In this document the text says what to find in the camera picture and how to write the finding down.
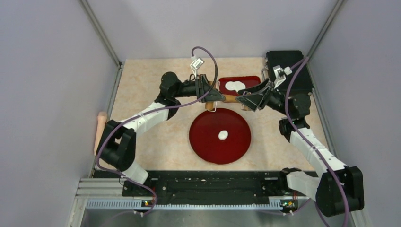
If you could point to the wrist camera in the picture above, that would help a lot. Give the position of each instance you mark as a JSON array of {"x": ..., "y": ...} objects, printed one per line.
[
  {"x": 280, "y": 75},
  {"x": 196, "y": 63}
]

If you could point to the beige wooden rolling pin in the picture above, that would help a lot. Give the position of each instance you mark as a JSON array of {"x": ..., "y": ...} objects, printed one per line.
[{"x": 101, "y": 121}]

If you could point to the left white wrapper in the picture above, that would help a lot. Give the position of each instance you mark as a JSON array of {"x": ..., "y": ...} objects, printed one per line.
[{"x": 230, "y": 86}]

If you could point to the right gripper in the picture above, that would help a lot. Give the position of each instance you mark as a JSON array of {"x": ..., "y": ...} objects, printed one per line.
[{"x": 253, "y": 100}]

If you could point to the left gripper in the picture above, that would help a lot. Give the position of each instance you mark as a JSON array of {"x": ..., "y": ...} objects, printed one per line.
[{"x": 204, "y": 87}]

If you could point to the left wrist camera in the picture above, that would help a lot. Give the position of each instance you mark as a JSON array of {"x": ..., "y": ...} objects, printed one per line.
[{"x": 196, "y": 63}]

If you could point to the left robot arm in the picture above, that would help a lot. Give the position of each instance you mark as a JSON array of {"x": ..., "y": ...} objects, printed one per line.
[{"x": 117, "y": 145}]

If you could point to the round red tray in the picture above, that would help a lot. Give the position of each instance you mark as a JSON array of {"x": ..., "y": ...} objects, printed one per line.
[{"x": 203, "y": 136}]

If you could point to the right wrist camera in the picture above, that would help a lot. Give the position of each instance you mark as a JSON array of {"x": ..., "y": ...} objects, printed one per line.
[{"x": 280, "y": 75}]

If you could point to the white dough ball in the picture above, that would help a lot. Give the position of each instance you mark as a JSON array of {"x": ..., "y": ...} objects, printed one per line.
[{"x": 223, "y": 135}]

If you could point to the wooden roller tool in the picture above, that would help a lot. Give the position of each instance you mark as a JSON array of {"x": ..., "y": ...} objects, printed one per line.
[{"x": 212, "y": 106}]

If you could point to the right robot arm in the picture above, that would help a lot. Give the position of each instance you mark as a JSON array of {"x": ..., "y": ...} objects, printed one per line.
[{"x": 337, "y": 188}]

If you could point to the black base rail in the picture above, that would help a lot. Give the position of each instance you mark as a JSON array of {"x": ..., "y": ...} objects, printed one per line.
[{"x": 169, "y": 190}]

